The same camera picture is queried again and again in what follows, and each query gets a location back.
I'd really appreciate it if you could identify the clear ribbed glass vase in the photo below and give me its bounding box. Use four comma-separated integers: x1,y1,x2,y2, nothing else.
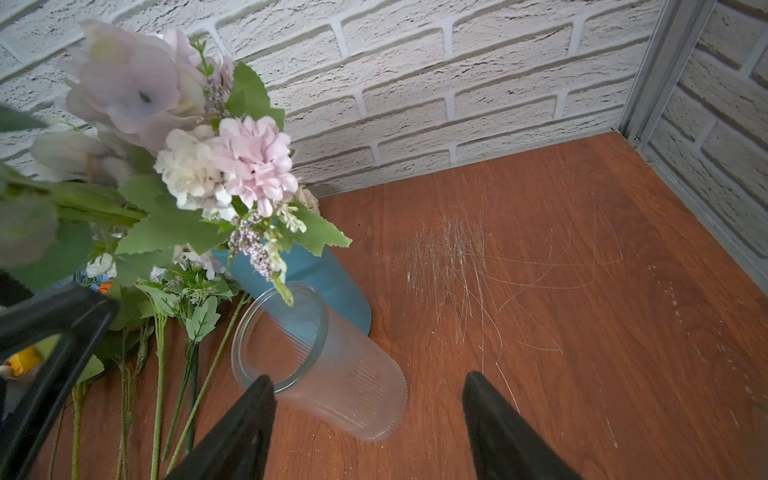
231,282,408,441

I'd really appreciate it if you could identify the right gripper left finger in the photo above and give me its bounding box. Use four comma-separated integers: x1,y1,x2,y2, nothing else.
168,375,277,480

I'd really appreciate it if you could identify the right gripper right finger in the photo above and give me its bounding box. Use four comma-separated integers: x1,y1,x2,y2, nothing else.
462,371,581,480

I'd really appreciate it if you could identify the blue ceramic vase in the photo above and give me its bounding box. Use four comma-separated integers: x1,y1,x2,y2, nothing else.
211,245,372,336

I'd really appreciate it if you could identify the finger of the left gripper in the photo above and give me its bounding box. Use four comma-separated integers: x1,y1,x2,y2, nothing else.
1,284,119,479

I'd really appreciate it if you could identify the pink white hydrangea bouquet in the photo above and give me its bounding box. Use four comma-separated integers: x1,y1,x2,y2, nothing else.
1,19,350,292

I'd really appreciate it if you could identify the orange small flower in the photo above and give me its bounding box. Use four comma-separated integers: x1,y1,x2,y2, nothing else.
1,346,44,381

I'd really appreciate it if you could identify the lilac white flower bouquet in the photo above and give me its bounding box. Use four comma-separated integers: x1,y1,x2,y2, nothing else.
135,260,249,479

